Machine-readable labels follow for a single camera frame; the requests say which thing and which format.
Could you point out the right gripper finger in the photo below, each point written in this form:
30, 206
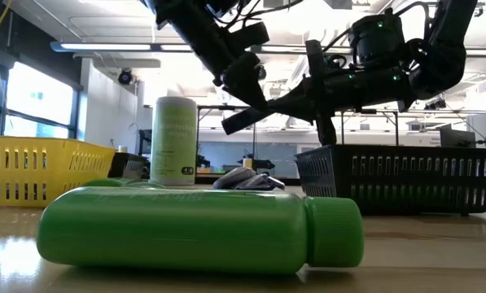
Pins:
246, 120

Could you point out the green disinfecting wipes canister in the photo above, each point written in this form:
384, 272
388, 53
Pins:
173, 138

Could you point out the dark computer monitor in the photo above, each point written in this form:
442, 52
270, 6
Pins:
457, 138

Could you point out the black frame stand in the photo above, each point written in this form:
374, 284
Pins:
210, 107
369, 110

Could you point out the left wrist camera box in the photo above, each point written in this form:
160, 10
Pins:
248, 36

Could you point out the small background robot arm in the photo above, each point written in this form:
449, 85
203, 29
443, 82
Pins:
263, 164

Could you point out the long ceiling light bar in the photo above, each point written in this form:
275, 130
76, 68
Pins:
104, 46

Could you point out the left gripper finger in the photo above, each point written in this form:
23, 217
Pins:
257, 99

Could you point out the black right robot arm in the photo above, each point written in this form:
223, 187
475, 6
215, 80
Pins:
438, 61

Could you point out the yellow plastic basket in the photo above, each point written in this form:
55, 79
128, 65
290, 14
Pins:
43, 171

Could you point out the black ceiling spotlight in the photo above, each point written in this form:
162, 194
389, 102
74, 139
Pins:
124, 76
436, 105

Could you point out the large window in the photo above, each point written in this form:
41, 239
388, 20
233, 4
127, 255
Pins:
39, 93

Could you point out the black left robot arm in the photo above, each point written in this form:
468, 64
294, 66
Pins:
193, 28

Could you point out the black plastic basket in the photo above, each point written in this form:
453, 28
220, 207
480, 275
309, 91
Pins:
126, 164
401, 179

